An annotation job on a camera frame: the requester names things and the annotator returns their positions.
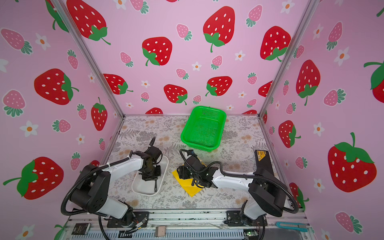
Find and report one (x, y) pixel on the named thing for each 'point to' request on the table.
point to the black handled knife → (155, 187)
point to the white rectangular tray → (147, 188)
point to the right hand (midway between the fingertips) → (179, 169)
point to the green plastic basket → (204, 128)
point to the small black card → (81, 228)
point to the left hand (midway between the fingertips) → (158, 177)
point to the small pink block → (160, 231)
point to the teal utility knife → (293, 226)
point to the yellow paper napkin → (187, 184)
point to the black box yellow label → (264, 166)
